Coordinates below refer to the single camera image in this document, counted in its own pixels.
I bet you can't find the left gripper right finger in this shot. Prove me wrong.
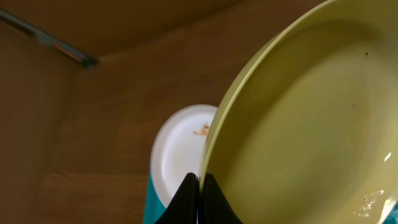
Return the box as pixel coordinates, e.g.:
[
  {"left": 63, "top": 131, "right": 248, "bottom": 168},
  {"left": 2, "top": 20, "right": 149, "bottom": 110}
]
[{"left": 198, "top": 174, "right": 243, "bottom": 224}]

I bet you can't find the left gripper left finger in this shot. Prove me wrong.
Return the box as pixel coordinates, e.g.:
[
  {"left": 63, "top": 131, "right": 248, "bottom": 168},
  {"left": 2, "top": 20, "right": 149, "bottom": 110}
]
[{"left": 155, "top": 172, "right": 199, "bottom": 224}]

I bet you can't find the yellow-green rimmed plate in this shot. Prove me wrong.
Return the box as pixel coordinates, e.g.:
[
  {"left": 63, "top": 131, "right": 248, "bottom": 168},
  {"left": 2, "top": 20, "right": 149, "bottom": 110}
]
[{"left": 200, "top": 0, "right": 397, "bottom": 223}]

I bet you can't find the teal plastic tray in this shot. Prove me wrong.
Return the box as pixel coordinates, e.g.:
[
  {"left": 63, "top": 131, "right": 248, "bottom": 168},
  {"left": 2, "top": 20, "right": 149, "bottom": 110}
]
[{"left": 143, "top": 175, "right": 166, "bottom": 224}]

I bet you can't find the white plate upper left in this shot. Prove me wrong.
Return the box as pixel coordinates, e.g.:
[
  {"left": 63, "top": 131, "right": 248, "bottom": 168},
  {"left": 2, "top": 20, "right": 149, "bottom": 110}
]
[{"left": 150, "top": 105, "right": 218, "bottom": 207}]

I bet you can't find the grey metal bar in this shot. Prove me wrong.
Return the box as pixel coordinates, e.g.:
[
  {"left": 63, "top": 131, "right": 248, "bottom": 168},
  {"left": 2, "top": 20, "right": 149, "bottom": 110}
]
[{"left": 1, "top": 9, "right": 100, "bottom": 68}]

